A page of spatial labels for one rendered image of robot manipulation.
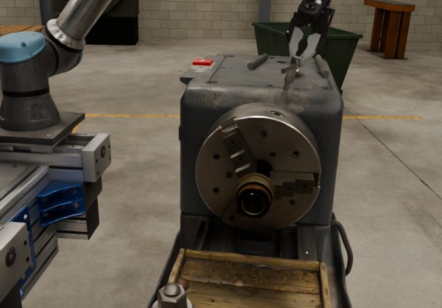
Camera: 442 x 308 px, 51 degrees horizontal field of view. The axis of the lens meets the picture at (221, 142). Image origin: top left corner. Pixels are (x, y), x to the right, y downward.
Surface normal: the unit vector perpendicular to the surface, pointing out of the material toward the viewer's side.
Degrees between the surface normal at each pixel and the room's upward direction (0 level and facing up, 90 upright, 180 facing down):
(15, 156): 90
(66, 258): 0
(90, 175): 90
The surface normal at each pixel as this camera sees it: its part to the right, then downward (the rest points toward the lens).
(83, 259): 0.03, -0.93
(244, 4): 0.05, 0.36
